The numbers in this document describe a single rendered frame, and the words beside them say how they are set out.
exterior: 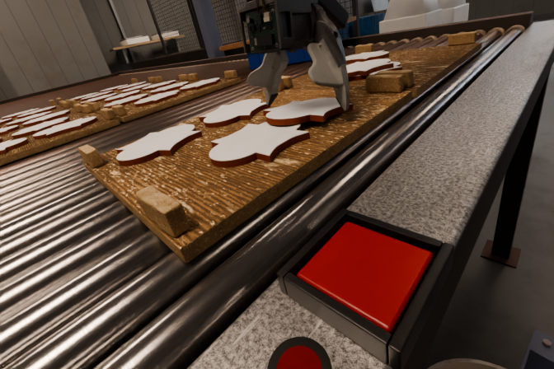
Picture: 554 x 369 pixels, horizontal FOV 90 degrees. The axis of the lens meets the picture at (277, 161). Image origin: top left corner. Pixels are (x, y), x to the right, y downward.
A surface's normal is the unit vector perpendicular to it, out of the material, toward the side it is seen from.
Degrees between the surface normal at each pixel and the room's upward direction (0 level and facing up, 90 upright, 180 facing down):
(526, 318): 0
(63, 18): 90
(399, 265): 0
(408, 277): 0
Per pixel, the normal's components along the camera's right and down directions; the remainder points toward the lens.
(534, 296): -0.19, -0.88
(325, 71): 0.51, -0.34
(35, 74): 0.62, 0.22
